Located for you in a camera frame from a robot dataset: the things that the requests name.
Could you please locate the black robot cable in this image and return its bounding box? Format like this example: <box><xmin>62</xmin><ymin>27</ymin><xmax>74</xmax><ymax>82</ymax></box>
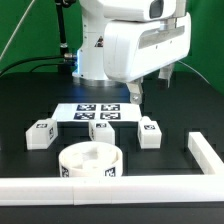
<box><xmin>0</xmin><ymin>52</ymin><xmax>78</xmax><ymax>77</ymax></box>

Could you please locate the black vertical pole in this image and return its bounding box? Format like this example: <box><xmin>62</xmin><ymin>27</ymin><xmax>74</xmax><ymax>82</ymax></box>
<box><xmin>54</xmin><ymin>0</ymin><xmax>71</xmax><ymax>75</ymax></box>

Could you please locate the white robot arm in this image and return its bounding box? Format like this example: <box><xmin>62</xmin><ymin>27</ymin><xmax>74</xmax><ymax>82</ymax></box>
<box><xmin>73</xmin><ymin>0</ymin><xmax>191</xmax><ymax>104</ymax></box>

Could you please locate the white marker sheet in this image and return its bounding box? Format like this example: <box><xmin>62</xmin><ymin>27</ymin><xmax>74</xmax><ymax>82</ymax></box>
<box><xmin>52</xmin><ymin>103</ymin><xmax>142</xmax><ymax>122</ymax></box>

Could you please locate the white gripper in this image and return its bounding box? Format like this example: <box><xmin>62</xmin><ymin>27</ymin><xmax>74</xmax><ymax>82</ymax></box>
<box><xmin>103</xmin><ymin>13</ymin><xmax>191</xmax><ymax>104</ymax></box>

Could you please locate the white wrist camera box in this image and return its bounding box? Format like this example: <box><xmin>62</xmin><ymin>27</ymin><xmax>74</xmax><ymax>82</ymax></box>
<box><xmin>103</xmin><ymin>0</ymin><xmax>177</xmax><ymax>22</ymax></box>

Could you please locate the white round stool seat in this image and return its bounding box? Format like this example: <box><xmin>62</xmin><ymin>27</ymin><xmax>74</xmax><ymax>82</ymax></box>
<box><xmin>58</xmin><ymin>141</ymin><xmax>123</xmax><ymax>177</ymax></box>

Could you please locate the white L-shaped fence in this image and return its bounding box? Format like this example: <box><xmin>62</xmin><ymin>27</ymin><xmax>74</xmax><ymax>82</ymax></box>
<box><xmin>0</xmin><ymin>132</ymin><xmax>224</xmax><ymax>206</ymax></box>

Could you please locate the thin grey rod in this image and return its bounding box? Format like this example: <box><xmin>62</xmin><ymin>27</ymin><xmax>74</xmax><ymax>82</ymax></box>
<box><xmin>0</xmin><ymin>0</ymin><xmax>36</xmax><ymax>61</ymax></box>

